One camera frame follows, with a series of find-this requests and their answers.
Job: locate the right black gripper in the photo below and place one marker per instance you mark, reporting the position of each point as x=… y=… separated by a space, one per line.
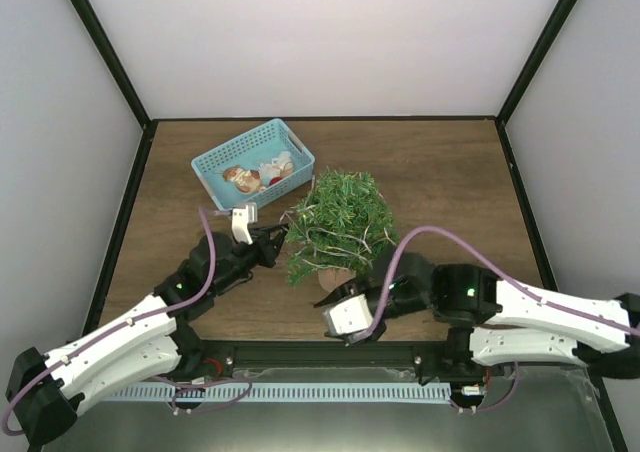
x=344 y=290

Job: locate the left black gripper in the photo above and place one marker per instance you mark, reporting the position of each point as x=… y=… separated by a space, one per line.
x=270 y=248

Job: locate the small green christmas tree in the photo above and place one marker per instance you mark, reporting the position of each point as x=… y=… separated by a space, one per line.
x=343 y=223

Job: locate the gingerbread figure ornament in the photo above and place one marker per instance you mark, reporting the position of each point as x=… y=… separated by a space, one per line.
x=246 y=181

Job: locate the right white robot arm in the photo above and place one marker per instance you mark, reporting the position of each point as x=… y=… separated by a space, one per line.
x=491 y=321

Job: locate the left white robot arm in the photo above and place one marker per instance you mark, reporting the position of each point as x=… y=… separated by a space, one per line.
x=48 y=392

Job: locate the blue plastic basket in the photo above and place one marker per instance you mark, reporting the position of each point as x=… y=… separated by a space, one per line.
x=248 y=150

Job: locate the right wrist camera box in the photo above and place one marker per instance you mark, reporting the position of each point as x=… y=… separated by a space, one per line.
x=348 y=316

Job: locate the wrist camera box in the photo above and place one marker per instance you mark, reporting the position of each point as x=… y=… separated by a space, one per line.
x=242 y=216
x=348 y=316

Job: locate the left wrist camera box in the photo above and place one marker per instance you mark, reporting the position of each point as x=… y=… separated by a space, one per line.
x=242 y=216

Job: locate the black aluminium front rail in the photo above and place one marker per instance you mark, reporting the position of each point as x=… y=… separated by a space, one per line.
x=426 y=357

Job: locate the light blue cable duct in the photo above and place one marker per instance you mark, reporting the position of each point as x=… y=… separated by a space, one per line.
x=412 y=393

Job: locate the black frame post left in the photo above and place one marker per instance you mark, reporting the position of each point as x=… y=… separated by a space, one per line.
x=93 y=26

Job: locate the black frame post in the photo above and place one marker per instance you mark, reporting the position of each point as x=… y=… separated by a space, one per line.
x=93 y=26
x=552 y=27

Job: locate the black frame post right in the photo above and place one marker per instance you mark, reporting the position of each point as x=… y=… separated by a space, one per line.
x=552 y=27

